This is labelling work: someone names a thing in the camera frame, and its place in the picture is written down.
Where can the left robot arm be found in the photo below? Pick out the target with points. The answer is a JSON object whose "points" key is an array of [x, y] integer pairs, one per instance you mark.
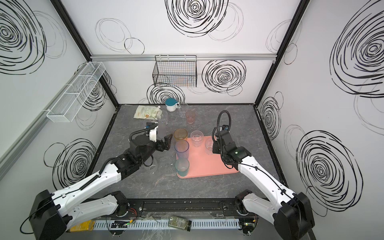
{"points": [[52, 214]]}

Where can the white wire shelf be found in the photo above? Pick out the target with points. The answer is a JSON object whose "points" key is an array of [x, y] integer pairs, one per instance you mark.
{"points": [[83, 92]]}

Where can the pink tray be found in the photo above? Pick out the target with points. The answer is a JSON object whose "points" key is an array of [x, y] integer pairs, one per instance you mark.
{"points": [[202, 164]]}

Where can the teal glass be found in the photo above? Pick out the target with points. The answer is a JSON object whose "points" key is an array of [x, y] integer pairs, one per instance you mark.
{"points": [[182, 167]]}

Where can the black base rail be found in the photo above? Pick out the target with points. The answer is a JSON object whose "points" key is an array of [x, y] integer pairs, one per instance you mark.
{"points": [[225, 206]]}

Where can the clear green bottle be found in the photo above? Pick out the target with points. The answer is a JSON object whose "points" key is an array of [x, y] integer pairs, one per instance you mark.
{"points": [[179, 223]]}

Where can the white cup teal lid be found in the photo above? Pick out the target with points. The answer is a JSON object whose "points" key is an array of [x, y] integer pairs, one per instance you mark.
{"points": [[172, 104]]}

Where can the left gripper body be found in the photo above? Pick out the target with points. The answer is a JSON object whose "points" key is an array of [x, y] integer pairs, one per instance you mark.
{"points": [[160, 144]]}

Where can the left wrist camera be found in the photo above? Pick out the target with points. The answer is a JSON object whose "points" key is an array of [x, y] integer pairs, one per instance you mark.
{"points": [[151, 128]]}

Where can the yellow liquid bottle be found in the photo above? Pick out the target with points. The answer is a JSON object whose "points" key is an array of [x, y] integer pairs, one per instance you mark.
{"points": [[85, 226]]}

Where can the amber glass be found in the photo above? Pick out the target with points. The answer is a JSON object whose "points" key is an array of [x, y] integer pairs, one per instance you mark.
{"points": [[180, 134]]}

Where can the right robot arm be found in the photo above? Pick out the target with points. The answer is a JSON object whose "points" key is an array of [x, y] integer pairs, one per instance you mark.
{"points": [[290, 213]]}

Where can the black wire basket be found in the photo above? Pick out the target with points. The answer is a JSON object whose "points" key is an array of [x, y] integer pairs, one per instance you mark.
{"points": [[175, 70]]}

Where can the blue glass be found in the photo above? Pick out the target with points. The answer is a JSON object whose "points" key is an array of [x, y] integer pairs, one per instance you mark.
{"points": [[182, 149]]}

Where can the short clear glass front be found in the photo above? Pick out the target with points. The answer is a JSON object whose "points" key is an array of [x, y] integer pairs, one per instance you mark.
{"points": [[153, 168]]}

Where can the pink small glass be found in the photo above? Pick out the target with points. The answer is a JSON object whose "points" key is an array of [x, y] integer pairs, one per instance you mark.
{"points": [[190, 116]]}

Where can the clear faceted glass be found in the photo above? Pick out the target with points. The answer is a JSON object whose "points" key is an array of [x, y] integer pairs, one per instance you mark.
{"points": [[197, 138]]}

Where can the clear glass behind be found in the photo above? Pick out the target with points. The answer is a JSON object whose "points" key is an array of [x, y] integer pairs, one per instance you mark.
{"points": [[182, 109]]}

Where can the organic sugar pouch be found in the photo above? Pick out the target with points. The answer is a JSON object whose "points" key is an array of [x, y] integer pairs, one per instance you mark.
{"points": [[147, 112]]}

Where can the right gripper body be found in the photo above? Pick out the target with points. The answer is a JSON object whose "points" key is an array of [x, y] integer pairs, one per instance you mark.
{"points": [[216, 147]]}

